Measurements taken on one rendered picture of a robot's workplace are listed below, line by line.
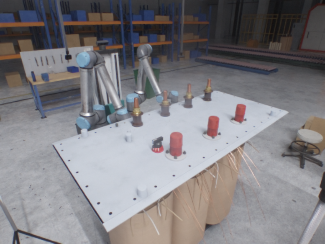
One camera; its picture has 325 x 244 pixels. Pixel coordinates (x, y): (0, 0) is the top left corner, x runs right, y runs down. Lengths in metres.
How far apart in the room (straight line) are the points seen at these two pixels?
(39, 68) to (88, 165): 5.02
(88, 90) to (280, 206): 2.61
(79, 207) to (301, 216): 2.68
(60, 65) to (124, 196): 5.40
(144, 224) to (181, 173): 0.44
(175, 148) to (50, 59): 5.25
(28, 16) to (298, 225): 8.98
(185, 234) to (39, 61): 5.23
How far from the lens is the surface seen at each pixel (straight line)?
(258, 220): 2.79
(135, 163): 1.10
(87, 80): 1.90
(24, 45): 8.92
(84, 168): 1.14
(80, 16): 9.35
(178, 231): 1.87
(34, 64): 5.99
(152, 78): 2.28
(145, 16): 10.89
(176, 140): 1.07
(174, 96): 2.39
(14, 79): 8.98
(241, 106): 1.55
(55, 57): 6.06
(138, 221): 1.30
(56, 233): 2.72
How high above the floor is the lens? 2.04
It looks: 26 degrees down
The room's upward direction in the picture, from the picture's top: straight up
